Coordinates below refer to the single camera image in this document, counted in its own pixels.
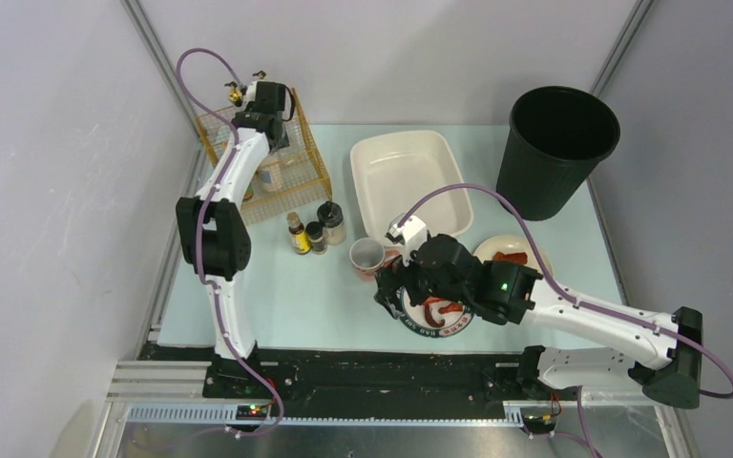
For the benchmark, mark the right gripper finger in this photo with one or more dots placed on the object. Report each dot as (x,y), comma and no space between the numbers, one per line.
(422,286)
(391,280)

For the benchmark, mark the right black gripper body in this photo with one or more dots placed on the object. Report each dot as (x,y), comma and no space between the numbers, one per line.
(401,281)

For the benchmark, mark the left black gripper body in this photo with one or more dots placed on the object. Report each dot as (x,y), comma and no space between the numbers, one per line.
(257,120)

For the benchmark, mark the red label sauce bottle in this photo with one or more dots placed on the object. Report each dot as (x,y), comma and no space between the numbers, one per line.
(249,192)

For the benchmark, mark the dark sauce glass bottle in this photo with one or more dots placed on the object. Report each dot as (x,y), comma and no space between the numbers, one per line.
(218,130)

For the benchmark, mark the white lid spice jar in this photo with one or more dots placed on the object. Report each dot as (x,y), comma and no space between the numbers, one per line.
(270,174)

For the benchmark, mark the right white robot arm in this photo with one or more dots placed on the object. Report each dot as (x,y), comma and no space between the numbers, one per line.
(654,350)

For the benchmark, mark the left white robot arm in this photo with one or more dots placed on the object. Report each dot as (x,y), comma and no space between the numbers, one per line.
(213,235)

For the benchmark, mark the pink ceramic mug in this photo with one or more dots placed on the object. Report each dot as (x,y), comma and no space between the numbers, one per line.
(367,255)

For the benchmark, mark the blue rimmed plate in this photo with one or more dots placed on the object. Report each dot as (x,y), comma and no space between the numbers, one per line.
(413,320)

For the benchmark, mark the dark red sausage piece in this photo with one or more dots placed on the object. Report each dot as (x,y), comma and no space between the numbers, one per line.
(435,310)

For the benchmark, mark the cream round plate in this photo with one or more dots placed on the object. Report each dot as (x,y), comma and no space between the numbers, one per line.
(507,244)

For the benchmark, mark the black lid spice jar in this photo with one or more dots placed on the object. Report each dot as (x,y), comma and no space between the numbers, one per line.
(330,215)

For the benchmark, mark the small black cap jar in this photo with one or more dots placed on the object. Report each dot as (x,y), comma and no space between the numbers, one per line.
(316,236)

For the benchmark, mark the yellow label sauce bottle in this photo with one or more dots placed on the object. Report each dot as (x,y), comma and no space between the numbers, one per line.
(299,237)

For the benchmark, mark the white rectangular basin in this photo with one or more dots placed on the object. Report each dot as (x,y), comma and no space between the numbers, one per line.
(392,172)

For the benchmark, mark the black trash bin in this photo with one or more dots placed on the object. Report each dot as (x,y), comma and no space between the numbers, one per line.
(558,136)

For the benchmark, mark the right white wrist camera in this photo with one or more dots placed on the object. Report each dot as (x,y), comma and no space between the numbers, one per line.
(409,234)

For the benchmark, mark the yellow wire basket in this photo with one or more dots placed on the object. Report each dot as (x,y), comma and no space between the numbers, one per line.
(305,177)

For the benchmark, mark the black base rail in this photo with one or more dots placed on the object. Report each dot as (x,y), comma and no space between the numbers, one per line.
(361,385)

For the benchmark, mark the aluminium frame post left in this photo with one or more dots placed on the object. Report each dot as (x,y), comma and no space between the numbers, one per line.
(150,40)

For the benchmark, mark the aluminium frame post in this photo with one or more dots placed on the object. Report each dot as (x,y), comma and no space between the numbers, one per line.
(627,34)
(150,40)

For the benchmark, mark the aluminium frame post right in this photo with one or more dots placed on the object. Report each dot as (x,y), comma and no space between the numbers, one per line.
(627,34)

